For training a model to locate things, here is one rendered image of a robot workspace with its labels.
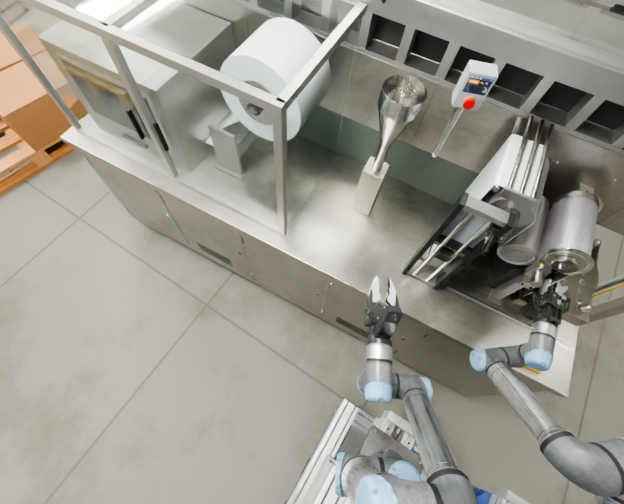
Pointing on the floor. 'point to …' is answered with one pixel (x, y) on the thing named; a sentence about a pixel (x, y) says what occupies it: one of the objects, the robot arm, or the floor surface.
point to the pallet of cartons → (12, 118)
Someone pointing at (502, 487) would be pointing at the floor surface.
